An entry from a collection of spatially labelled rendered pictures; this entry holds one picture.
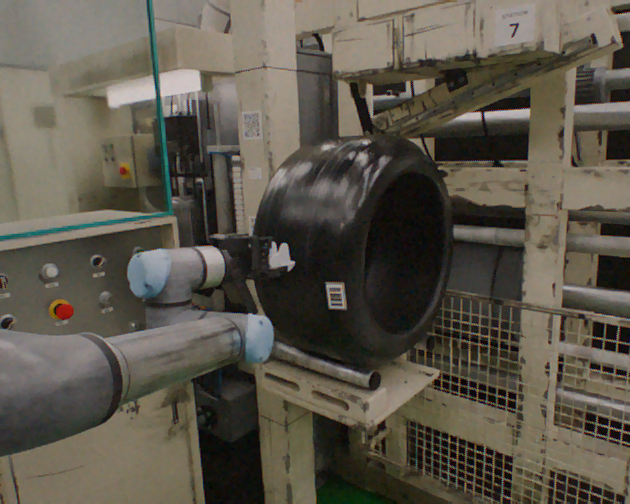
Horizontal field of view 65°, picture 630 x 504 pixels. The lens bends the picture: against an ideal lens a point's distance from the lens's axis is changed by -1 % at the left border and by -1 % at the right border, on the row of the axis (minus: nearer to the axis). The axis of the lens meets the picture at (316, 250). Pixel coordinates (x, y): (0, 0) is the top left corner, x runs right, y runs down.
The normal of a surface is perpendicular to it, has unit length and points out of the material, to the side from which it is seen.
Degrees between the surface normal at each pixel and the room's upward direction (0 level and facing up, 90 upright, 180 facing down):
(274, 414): 90
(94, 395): 90
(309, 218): 65
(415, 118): 90
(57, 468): 90
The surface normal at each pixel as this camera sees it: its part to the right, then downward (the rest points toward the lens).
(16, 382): 0.58, -0.32
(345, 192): 0.11, -0.27
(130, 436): 0.76, 0.10
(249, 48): -0.65, 0.18
